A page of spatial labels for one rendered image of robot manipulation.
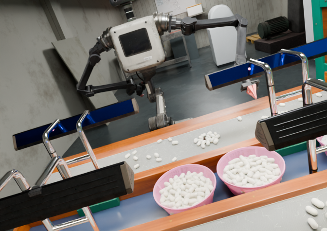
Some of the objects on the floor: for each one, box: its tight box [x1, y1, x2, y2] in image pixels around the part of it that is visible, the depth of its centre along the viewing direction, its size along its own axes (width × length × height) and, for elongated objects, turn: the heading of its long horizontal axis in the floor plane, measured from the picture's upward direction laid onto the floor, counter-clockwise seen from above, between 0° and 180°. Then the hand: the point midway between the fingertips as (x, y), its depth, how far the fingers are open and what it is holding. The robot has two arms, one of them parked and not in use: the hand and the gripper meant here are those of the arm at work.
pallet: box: [246, 34, 261, 44], centre depth 682 cm, size 135×93×12 cm
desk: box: [169, 30, 200, 64], centre depth 797 cm, size 82×160×86 cm, turn 32°
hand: (255, 97), depth 132 cm, fingers closed
